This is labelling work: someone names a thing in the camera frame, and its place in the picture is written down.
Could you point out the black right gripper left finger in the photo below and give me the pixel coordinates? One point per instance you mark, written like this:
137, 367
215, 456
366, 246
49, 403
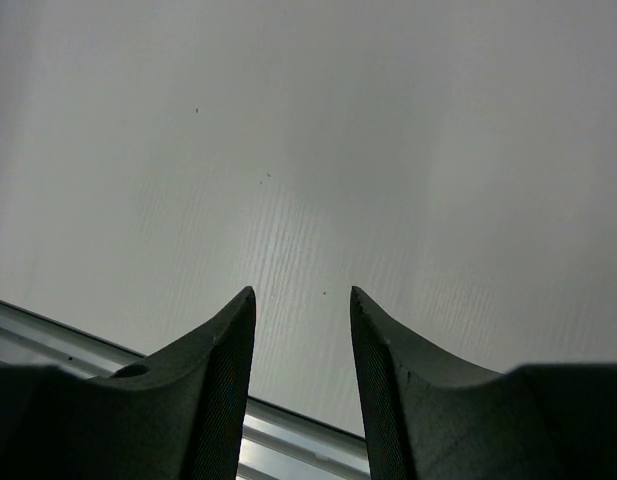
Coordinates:
176, 414

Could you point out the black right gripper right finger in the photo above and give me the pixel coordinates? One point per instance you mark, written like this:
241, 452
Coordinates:
428, 414

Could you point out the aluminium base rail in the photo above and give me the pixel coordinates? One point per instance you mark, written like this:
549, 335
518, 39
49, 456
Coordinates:
276, 444

